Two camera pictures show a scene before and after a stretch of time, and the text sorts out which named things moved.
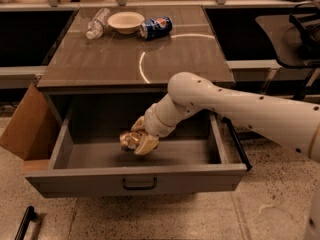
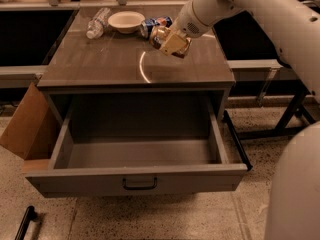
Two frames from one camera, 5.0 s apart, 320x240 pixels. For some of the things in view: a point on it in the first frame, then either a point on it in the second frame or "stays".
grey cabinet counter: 118,64 stays
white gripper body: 155,121 -> 184,23
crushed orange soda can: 129,140 -> 157,36
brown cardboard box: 27,135 stays
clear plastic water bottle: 97,24 stays
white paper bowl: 126,22 stays
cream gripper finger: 147,144 -> 175,43
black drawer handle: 139,187 stays
